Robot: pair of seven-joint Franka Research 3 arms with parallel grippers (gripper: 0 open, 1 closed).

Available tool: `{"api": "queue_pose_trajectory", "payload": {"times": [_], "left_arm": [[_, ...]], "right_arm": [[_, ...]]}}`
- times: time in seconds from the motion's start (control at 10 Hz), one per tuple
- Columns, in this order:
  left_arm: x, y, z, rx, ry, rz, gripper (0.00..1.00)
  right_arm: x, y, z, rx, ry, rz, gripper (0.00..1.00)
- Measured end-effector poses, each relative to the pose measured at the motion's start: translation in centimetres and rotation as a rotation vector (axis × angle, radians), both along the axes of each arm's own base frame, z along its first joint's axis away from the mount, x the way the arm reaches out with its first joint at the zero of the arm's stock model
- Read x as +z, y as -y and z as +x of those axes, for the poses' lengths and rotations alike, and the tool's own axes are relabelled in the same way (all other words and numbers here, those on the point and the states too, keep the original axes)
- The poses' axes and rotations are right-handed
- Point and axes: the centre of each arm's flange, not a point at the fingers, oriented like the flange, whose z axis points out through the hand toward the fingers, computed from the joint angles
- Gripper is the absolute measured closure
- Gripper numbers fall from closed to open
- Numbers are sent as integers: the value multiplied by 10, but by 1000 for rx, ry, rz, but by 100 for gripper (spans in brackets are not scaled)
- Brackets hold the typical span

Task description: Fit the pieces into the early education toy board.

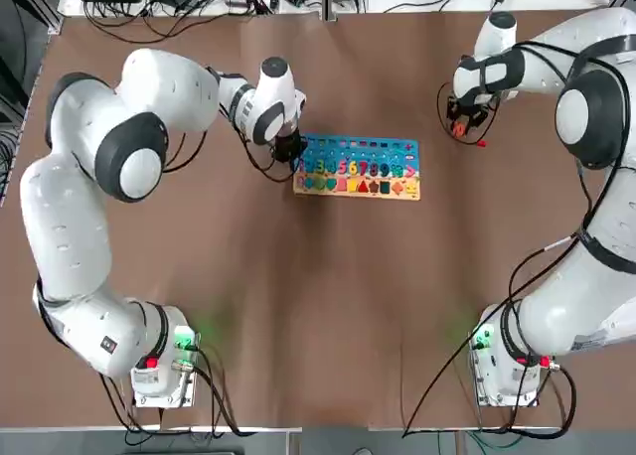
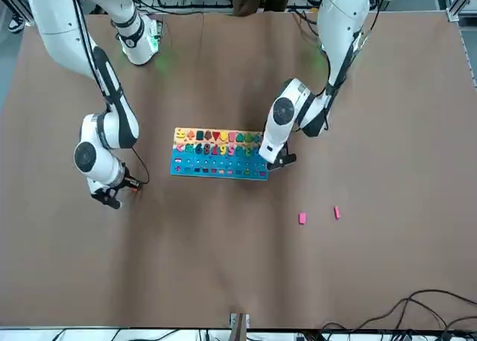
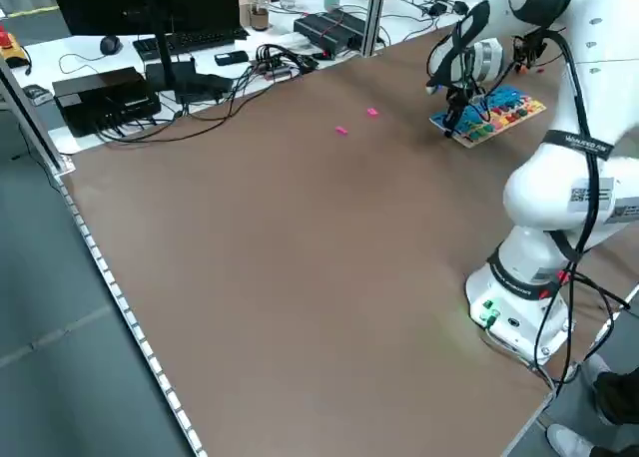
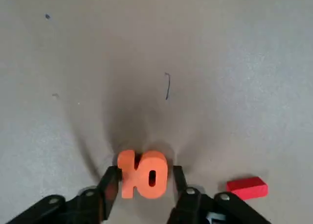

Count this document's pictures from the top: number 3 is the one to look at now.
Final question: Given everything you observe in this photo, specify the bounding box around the aluminium frame post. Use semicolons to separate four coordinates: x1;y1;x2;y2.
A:
361;0;385;57

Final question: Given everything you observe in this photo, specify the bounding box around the black computer monitor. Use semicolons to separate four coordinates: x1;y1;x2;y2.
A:
47;0;244;104

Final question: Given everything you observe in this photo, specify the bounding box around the black power adapter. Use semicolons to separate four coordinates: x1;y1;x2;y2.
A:
428;1;468;17

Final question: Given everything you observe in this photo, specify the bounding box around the black desk cable bundle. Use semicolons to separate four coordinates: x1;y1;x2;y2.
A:
97;62;311;144

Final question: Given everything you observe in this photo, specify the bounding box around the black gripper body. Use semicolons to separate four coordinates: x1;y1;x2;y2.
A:
512;33;546;62
448;81;489;110

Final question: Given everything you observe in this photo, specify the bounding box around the cable hub with plugs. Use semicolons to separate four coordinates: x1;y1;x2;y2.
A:
255;42;320;82

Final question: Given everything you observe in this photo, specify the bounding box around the red emergency stop button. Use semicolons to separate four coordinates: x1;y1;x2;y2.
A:
0;25;27;69

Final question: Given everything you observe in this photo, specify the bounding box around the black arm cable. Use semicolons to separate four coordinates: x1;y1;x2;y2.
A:
533;25;631;398

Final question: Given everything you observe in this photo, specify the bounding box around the black power supply box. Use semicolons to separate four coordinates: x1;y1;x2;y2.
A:
293;8;371;58

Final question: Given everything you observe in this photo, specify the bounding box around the black computer box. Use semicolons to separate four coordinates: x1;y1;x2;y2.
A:
52;66;162;138

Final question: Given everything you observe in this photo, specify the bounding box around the black handheld phone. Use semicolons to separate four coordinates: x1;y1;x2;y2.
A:
214;50;250;67

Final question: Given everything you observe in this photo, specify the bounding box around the black keyboard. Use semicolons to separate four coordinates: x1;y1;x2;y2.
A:
133;26;250;62

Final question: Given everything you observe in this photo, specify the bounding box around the person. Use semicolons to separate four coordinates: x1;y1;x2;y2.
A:
546;354;639;457

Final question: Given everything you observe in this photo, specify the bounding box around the brown cup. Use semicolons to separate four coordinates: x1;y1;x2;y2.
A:
248;2;271;32

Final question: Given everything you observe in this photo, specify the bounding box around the colourful wooden toy board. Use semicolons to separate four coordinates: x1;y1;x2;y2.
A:
429;84;546;150

